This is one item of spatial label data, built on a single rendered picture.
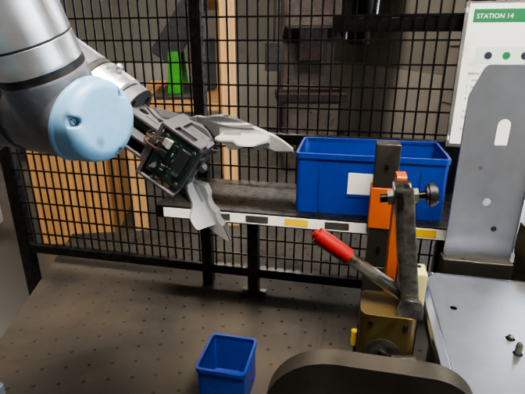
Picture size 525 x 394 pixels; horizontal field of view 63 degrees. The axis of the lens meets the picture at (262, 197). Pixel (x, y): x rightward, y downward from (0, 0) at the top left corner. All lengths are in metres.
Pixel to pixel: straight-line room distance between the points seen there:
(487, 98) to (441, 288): 0.32
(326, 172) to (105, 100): 0.58
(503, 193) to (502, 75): 0.20
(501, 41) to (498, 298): 0.56
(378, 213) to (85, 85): 0.60
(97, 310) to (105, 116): 0.91
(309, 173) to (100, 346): 0.64
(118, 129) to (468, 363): 0.49
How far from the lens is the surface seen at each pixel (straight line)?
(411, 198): 0.52
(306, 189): 0.91
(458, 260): 0.86
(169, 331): 1.13
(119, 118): 0.41
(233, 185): 1.09
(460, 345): 0.65
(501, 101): 0.81
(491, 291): 0.79
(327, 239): 0.55
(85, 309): 1.27
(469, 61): 1.07
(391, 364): 0.29
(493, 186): 0.84
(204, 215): 0.55
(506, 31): 1.09
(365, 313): 0.58
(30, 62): 0.39
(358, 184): 0.90
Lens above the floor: 1.37
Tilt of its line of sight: 20 degrees down
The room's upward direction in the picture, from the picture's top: straight up
